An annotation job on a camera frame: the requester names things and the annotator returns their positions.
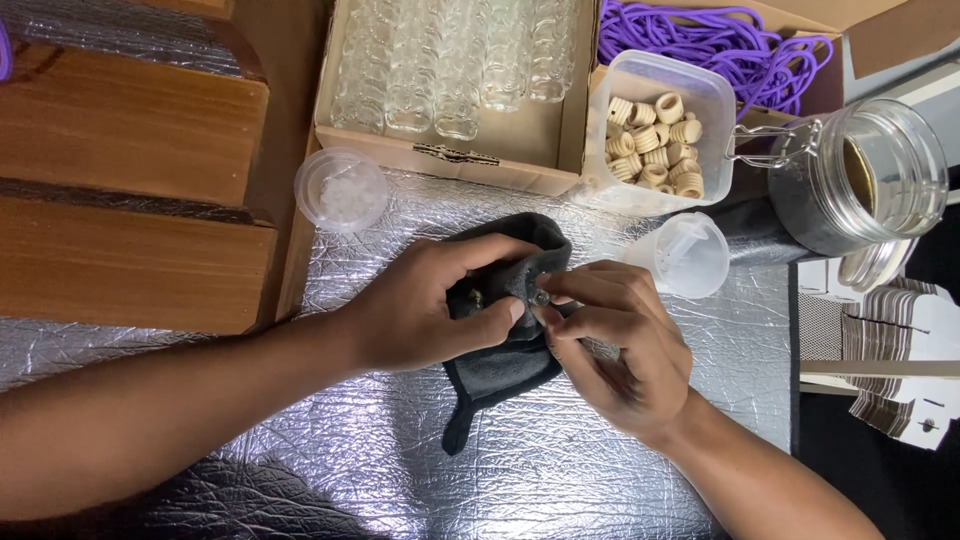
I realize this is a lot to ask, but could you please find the person's left hand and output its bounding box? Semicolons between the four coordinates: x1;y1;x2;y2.
341;233;543;373

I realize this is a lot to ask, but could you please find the person's right hand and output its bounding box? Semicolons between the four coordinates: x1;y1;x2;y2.
534;259;695;444

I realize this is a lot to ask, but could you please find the dark grey cloth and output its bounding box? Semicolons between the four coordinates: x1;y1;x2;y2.
440;212;582;457

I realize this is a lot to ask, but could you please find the clear plastic measuring cup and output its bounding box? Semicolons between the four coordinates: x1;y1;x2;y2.
618;212;731;300

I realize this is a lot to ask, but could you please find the round plastic cup with granules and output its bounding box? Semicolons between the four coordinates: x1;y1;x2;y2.
293;146;391;234

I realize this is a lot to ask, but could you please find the pile of wooden ribbed beads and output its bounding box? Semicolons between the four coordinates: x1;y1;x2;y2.
604;91;706;201

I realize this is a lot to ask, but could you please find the square clear plastic container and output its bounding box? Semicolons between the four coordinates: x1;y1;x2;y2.
571;49;738;219

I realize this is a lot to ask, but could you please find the row of clear glass bottles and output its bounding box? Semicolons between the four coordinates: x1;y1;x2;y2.
330;0;582;141

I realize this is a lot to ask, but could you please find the glass jar lid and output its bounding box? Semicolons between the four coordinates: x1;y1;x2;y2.
837;238;918;294

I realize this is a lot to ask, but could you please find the stack of white card tags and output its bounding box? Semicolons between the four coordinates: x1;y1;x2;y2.
796;258;960;452

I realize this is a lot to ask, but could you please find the glass clip-top jar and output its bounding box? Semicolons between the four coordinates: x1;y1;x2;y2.
725;97;951;258

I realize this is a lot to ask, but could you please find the wooden step block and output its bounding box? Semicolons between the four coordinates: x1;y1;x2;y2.
0;0;280;336

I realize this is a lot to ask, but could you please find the large cardboard box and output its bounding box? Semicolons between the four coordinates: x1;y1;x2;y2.
592;0;960;129

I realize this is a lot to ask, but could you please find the bundle of purple cord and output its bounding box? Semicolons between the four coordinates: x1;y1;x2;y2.
597;0;835;121

